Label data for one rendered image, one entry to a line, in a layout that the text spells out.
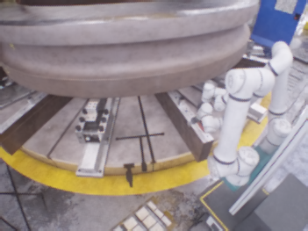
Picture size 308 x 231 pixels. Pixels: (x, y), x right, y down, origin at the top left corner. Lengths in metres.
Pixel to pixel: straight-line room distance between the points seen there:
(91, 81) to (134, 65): 0.51
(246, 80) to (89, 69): 1.76
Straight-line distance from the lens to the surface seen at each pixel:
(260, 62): 4.01
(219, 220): 2.12
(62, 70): 2.45
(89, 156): 2.29
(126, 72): 2.20
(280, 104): 1.76
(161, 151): 2.40
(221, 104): 1.56
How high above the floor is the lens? 2.26
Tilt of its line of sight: 44 degrees down
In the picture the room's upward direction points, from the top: straight up
